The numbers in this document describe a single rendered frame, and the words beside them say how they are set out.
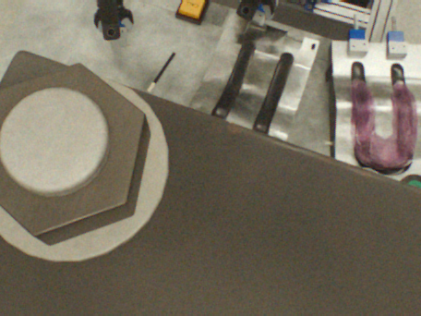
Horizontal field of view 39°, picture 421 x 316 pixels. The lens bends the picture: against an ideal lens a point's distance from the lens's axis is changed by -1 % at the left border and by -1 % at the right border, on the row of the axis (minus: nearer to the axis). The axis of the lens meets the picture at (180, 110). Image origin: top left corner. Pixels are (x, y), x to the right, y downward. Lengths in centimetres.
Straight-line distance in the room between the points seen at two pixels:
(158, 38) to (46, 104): 145
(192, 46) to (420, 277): 144
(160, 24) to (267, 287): 149
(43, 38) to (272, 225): 153
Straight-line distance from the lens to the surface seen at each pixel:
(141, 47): 175
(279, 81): 161
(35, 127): 32
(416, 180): 152
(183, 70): 171
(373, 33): 250
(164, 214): 34
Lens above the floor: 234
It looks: 68 degrees down
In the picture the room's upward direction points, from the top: 8 degrees counter-clockwise
